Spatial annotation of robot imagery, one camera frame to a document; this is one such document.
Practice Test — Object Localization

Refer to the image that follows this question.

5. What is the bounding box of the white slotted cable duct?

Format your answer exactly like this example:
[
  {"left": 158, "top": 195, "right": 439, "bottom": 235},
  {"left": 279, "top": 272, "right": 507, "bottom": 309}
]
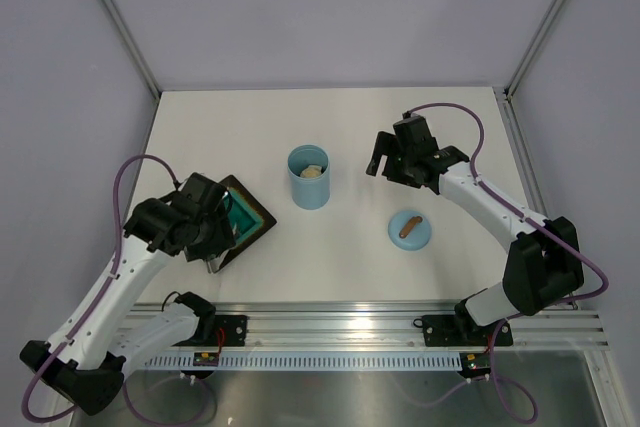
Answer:
[{"left": 143, "top": 351, "right": 462, "bottom": 372}]

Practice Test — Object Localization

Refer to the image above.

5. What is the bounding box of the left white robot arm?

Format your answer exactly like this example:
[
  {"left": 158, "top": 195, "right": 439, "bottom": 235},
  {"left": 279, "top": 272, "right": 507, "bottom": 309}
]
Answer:
[{"left": 19, "top": 173, "right": 235, "bottom": 415}]

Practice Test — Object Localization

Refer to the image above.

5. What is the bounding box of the aluminium rail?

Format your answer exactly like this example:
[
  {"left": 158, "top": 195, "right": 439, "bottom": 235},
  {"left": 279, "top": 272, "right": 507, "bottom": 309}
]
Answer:
[{"left": 124, "top": 300, "right": 609, "bottom": 351}]

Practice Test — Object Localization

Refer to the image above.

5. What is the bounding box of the left aluminium frame post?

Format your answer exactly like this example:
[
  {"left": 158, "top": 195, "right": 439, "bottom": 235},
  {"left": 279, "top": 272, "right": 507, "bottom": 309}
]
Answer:
[{"left": 97, "top": 0, "right": 162, "bottom": 104}]

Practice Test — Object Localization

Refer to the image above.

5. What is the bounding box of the right aluminium frame post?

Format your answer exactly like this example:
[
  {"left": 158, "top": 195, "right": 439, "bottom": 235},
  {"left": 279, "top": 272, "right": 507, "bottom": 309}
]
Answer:
[{"left": 504, "top": 0, "right": 570, "bottom": 102}]

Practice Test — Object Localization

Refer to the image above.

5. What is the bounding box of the blue cylindrical lunch box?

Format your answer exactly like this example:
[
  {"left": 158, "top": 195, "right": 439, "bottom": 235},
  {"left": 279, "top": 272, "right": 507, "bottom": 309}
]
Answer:
[{"left": 287, "top": 145, "right": 330, "bottom": 210}]

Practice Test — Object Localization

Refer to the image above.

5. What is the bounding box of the blue lid with wooden handle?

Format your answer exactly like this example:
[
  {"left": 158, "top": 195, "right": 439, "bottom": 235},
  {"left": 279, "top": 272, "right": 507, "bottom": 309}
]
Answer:
[{"left": 387, "top": 210, "right": 433, "bottom": 251}]

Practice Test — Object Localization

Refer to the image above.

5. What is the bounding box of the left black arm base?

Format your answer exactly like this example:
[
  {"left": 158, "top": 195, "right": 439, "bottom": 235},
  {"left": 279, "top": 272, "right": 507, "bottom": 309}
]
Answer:
[{"left": 161, "top": 291, "right": 248, "bottom": 347}]

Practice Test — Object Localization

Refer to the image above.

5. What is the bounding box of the beige dumpling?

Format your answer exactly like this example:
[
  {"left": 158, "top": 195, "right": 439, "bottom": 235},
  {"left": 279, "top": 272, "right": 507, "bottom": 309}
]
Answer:
[{"left": 300, "top": 165, "right": 323, "bottom": 179}]

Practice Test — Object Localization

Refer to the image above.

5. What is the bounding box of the aluminium frame post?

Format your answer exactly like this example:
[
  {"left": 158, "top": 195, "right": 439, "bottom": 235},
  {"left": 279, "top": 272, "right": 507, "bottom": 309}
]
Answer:
[
  {"left": 504, "top": 0, "right": 570, "bottom": 102},
  {"left": 97, "top": 0, "right": 162, "bottom": 104}
]

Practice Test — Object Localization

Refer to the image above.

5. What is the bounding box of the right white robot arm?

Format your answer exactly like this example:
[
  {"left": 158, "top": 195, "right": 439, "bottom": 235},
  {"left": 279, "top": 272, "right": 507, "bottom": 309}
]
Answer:
[{"left": 366, "top": 114, "right": 584, "bottom": 343}]

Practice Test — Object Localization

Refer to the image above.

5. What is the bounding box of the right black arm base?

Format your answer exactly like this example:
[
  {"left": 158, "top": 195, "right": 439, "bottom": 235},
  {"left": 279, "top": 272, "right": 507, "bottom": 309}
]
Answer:
[{"left": 412, "top": 299, "right": 514, "bottom": 348}]

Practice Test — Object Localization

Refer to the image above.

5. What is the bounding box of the black teal square plate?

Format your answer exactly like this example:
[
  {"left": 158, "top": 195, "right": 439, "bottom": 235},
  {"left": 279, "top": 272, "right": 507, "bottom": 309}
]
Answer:
[{"left": 218, "top": 175, "right": 277, "bottom": 272}]

